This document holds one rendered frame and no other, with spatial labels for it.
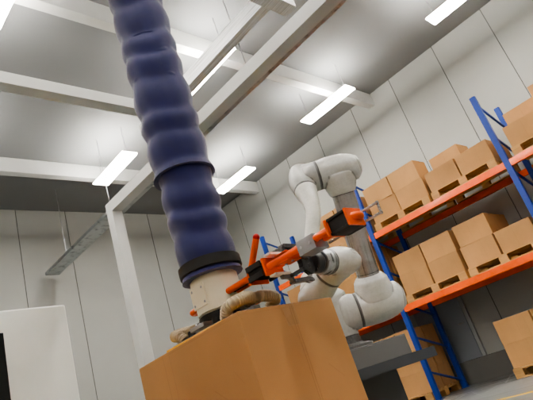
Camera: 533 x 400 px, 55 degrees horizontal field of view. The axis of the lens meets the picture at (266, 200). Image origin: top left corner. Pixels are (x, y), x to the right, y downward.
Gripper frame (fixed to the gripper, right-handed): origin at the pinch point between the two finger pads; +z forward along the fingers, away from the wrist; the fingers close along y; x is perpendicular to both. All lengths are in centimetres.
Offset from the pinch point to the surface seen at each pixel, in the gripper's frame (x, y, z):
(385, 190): 330, -256, -707
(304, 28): 49, -199, -162
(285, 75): 339, -486, -552
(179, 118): 20, -68, 4
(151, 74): 24, -91, 9
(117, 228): 345, -178, -158
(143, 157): 688, -512, -460
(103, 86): 497, -511, -279
